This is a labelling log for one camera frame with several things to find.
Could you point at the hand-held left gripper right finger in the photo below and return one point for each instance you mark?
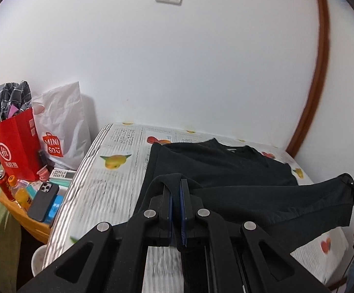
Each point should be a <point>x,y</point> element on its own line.
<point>183,216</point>

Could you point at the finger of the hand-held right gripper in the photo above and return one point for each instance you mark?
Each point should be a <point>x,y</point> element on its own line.
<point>348,180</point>

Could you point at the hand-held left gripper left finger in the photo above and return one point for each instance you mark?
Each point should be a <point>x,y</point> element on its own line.
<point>170,219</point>

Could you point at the black sweater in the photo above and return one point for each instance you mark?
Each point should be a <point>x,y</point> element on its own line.
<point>225,174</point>

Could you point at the fruit printed tablecloth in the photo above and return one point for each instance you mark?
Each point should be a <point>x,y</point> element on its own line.
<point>103,189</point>

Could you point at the teal box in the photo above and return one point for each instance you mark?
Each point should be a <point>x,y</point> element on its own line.
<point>61,183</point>

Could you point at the blue and white box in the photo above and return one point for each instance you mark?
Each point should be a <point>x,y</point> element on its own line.
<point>54,209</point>

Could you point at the white remote control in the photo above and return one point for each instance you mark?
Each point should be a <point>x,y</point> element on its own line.
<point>62,174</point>

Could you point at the phone in dark case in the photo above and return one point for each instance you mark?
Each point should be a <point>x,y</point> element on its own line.
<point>42,203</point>

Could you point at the pink plastic container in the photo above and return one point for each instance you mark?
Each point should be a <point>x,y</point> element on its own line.
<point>45,174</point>

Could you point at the white round bin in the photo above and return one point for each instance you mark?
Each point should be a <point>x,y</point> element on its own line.
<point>38,262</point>

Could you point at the small black box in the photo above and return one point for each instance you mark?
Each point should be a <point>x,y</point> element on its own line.
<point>42,158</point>

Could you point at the white plastic shopping bag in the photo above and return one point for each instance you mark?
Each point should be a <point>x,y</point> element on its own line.
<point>67,122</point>

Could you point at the wooden nightstand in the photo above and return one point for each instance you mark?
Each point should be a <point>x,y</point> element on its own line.
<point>27,226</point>

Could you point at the orange drink bottle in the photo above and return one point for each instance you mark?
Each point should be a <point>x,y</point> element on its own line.
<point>22,198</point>

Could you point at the red soda can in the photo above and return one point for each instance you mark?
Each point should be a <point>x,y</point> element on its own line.
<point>4,186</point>

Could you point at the red paper bag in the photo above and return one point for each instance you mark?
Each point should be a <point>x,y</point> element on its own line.
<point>15,146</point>

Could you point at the pink cloth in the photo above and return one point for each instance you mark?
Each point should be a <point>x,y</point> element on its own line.
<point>14,111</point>

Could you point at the grey plaid cloth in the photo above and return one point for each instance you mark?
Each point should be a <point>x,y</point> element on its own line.
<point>9,97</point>

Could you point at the brown wooden door frame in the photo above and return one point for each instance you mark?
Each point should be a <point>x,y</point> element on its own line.
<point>317,76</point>

